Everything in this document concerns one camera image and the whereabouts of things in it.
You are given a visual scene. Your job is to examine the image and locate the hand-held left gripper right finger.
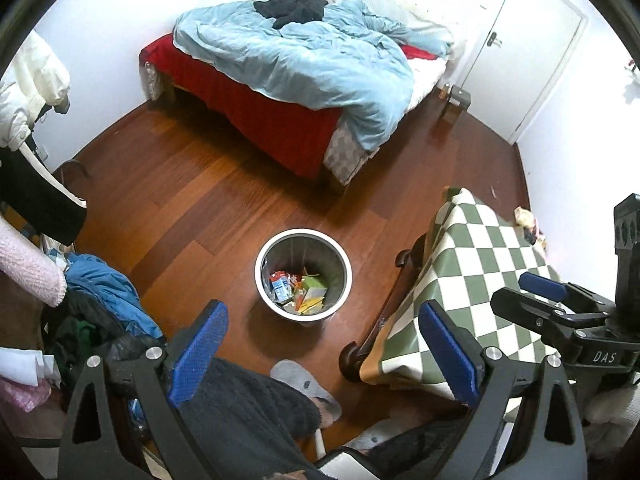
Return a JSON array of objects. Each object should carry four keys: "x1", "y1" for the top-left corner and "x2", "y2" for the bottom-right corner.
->
[{"x1": 419, "y1": 299, "x2": 591, "y2": 480}]

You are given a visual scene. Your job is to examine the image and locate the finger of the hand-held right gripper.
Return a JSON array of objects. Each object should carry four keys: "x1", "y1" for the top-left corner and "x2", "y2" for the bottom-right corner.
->
[
  {"x1": 490, "y1": 287, "x2": 613, "y2": 346},
  {"x1": 518, "y1": 272, "x2": 618, "y2": 317}
]

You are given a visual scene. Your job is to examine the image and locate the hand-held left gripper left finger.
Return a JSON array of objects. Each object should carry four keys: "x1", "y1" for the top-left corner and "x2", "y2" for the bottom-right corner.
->
[{"x1": 57, "y1": 299, "x2": 230, "y2": 480}]

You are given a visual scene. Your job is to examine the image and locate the round metal trash bin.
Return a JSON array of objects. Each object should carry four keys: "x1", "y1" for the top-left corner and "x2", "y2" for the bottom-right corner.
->
[{"x1": 254, "y1": 228, "x2": 352, "y2": 328}]

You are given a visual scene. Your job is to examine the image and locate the green white checkered tablecloth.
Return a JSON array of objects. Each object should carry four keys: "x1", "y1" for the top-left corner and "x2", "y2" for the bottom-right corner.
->
[{"x1": 357, "y1": 186, "x2": 576, "y2": 403}]

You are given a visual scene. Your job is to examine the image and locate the person's left leg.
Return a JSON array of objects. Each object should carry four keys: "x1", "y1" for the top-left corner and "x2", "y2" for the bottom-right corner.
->
[{"x1": 172, "y1": 357, "x2": 323, "y2": 480}]

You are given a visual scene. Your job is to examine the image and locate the person's leg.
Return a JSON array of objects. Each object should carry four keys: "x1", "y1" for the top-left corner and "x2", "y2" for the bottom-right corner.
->
[
  {"x1": 370, "y1": 412, "x2": 501, "y2": 480},
  {"x1": 172, "y1": 357, "x2": 323, "y2": 480}
]

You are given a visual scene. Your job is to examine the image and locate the dark wooden table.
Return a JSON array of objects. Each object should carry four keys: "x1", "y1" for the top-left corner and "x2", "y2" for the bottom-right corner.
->
[{"x1": 340, "y1": 235, "x2": 431, "y2": 381}]

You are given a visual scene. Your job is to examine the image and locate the person's right leg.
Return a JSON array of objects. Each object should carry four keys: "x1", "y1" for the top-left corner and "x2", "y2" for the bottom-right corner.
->
[{"x1": 370, "y1": 412, "x2": 501, "y2": 480}]

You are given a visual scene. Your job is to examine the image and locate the grey slipper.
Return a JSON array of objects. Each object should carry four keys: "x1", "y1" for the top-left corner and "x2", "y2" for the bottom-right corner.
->
[
  {"x1": 270, "y1": 359, "x2": 343, "y2": 428},
  {"x1": 345, "y1": 417, "x2": 396, "y2": 453}
]

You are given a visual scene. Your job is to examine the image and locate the dark clothes pile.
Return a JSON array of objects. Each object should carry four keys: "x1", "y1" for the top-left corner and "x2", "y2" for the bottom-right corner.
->
[{"x1": 42, "y1": 290, "x2": 166, "y2": 391}]

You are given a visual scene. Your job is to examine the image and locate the pink fuzzy cloth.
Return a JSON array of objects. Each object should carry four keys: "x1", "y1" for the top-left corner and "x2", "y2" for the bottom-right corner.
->
[{"x1": 0, "y1": 215, "x2": 68, "y2": 308}]

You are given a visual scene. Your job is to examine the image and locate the small brown stool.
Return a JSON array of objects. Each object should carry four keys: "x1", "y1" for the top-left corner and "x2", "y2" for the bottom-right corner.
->
[{"x1": 440, "y1": 85, "x2": 471, "y2": 123}]

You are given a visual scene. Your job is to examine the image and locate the black hanging garment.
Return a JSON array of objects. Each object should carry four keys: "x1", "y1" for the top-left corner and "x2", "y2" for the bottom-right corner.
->
[{"x1": 0, "y1": 147, "x2": 88, "y2": 247}]

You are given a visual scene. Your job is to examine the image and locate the white door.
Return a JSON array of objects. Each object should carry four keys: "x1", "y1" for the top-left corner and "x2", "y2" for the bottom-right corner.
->
[{"x1": 457, "y1": 0, "x2": 586, "y2": 146}]

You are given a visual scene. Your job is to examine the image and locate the red bedsheet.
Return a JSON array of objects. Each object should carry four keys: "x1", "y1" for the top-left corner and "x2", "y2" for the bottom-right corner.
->
[{"x1": 140, "y1": 34, "x2": 448, "y2": 180}]

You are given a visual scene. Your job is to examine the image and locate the white puffer jacket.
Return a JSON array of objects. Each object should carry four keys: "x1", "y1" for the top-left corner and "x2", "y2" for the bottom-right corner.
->
[{"x1": 0, "y1": 30, "x2": 72, "y2": 151}]

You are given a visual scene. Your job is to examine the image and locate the white pillow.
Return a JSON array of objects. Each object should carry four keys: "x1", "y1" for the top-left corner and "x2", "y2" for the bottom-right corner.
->
[{"x1": 327, "y1": 0, "x2": 468, "y2": 61}]

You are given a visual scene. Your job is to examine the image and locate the black garment on bed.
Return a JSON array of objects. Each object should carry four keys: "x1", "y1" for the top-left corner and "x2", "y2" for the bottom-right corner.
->
[{"x1": 253, "y1": 0, "x2": 328, "y2": 31}]

